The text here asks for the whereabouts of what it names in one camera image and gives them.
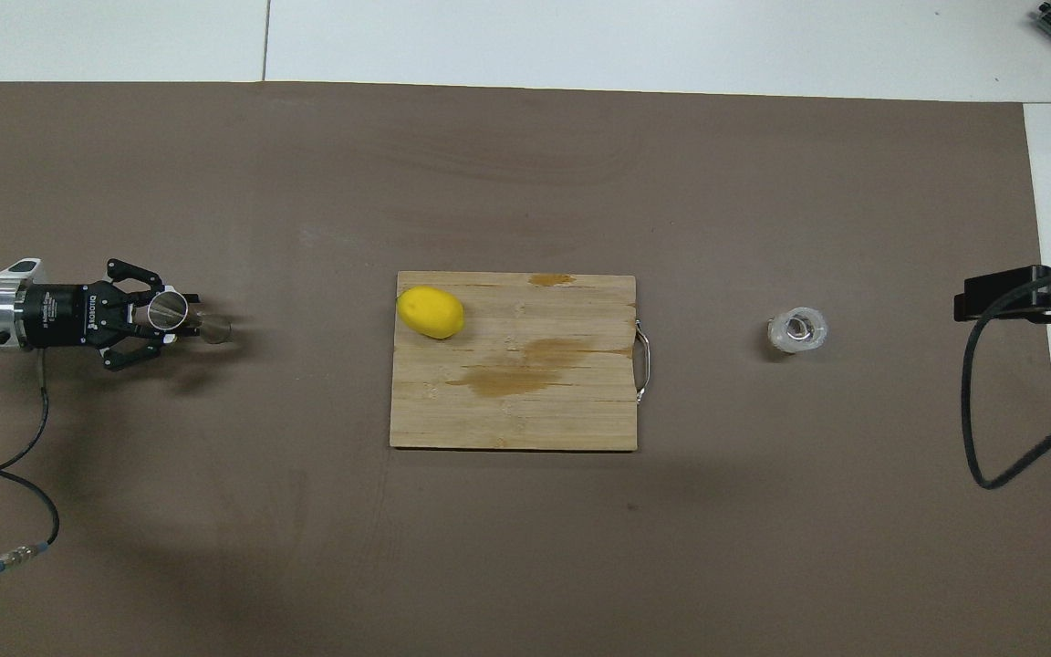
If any yellow lemon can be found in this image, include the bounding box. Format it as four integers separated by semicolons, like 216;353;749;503
396;285;466;340

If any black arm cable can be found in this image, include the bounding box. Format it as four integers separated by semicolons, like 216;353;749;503
962;266;1051;491
0;349;62;587

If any steel double jigger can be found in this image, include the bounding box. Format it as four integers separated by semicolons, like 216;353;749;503
148;290;233;345

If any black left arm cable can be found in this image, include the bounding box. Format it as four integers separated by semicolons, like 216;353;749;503
0;349;62;587

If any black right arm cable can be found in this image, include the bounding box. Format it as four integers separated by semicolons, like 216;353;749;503
962;266;1051;491

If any wooden cutting board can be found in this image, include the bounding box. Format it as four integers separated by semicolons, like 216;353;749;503
389;270;652;453

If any brown table mat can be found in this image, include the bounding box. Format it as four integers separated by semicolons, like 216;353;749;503
0;80;1051;657

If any small clear glass cup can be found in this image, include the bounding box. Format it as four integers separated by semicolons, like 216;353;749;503
767;307;828;355

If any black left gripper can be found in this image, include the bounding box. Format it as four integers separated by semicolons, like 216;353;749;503
24;259;202;373

